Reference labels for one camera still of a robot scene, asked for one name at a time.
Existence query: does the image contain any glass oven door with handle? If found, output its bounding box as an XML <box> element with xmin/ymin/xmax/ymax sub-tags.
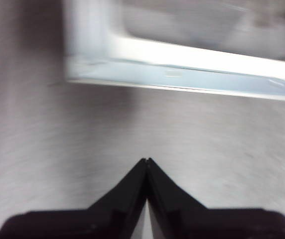
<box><xmin>63</xmin><ymin>0</ymin><xmax>285</xmax><ymax>103</ymax></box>

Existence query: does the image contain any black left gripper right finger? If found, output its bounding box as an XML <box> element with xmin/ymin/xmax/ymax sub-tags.
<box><xmin>146</xmin><ymin>157</ymin><xmax>285</xmax><ymax>239</ymax></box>

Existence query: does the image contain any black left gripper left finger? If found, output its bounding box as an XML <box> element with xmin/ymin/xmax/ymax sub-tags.
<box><xmin>0</xmin><ymin>157</ymin><xmax>148</xmax><ymax>239</ymax></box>

